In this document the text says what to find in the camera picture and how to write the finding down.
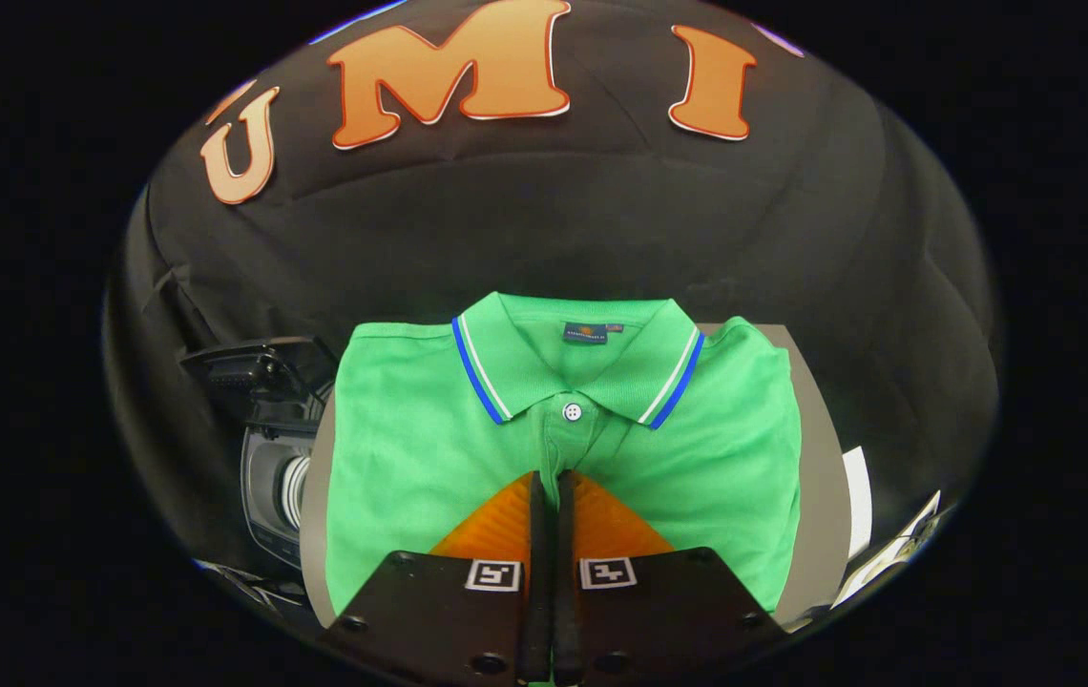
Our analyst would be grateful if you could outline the white printed card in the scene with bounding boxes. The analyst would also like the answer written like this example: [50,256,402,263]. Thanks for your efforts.
[830,489,943,609]

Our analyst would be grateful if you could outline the dark grey washing machine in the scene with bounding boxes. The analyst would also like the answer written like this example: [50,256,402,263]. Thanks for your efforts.
[196,420,335,612]

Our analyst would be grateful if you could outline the white paper sheet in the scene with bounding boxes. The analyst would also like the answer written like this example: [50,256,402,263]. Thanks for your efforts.
[842,446,875,561]

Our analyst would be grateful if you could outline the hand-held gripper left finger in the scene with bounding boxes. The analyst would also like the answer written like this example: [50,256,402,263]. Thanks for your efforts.
[315,470,552,687]

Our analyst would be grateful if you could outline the black backdrop cloth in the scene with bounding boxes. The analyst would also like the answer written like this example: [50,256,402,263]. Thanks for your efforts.
[105,0,1001,612]

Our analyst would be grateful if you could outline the green polo shirt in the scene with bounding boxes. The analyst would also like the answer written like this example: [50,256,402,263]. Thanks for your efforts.
[324,291,803,614]

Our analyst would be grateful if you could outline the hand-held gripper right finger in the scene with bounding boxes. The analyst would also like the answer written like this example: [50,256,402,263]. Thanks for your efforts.
[551,468,790,687]

